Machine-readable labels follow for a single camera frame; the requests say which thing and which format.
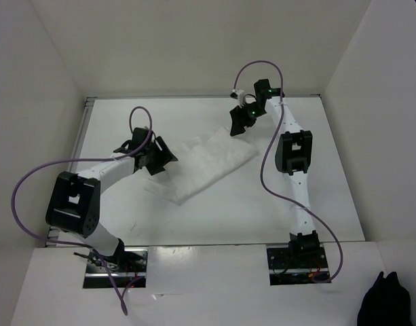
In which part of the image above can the dark folded garment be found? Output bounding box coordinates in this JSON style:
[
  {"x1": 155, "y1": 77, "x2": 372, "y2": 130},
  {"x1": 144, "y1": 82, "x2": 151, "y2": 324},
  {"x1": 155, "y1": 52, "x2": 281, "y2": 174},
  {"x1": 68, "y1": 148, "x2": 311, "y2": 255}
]
[{"x1": 357, "y1": 272, "x2": 412, "y2": 325}]

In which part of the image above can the white pleated skirt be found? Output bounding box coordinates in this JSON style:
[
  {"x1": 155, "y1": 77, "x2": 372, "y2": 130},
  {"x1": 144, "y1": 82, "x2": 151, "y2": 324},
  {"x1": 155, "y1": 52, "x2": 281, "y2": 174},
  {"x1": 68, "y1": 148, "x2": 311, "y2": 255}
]
[{"x1": 143, "y1": 127, "x2": 259, "y2": 204}]

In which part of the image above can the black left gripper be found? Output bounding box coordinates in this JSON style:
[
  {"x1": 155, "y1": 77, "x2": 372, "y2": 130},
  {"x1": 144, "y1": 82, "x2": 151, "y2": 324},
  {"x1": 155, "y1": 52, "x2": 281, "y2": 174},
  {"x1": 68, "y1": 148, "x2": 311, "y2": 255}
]
[{"x1": 143, "y1": 136, "x2": 177, "y2": 175}]

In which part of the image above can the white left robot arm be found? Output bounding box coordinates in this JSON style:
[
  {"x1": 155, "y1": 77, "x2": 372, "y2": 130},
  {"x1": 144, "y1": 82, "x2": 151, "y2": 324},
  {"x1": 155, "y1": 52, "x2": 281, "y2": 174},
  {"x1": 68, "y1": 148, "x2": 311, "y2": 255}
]
[{"x1": 45, "y1": 128, "x2": 178, "y2": 272}]

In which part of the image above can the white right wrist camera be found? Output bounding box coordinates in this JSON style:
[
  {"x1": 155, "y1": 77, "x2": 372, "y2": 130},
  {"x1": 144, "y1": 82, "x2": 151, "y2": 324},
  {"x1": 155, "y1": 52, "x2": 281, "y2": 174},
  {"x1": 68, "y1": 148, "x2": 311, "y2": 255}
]
[{"x1": 229, "y1": 89, "x2": 246, "y2": 107}]

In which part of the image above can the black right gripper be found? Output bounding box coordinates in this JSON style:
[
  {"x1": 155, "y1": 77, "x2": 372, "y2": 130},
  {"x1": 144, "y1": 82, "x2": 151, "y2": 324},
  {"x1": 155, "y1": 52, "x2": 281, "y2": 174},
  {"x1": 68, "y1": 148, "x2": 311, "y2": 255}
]
[{"x1": 229, "y1": 100, "x2": 267, "y2": 137}]

